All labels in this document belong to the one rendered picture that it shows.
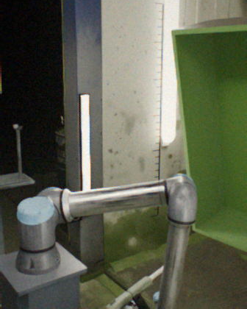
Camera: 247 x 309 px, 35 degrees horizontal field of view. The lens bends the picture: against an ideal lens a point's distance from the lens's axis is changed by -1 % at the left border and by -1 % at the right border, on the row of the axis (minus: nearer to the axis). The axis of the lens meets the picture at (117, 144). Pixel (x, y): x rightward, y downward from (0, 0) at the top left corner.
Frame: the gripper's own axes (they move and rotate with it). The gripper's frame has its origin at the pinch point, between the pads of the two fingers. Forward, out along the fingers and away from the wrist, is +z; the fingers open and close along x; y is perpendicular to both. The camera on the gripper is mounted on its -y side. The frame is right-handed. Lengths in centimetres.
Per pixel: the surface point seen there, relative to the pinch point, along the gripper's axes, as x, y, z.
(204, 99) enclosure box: 85, -86, -16
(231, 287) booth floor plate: 73, 37, -10
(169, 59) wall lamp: 106, -111, 22
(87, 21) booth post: 54, -148, 30
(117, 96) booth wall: 65, -99, 36
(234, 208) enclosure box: 95, -9, -10
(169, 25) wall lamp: 111, -132, 18
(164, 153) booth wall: 96, -47, 40
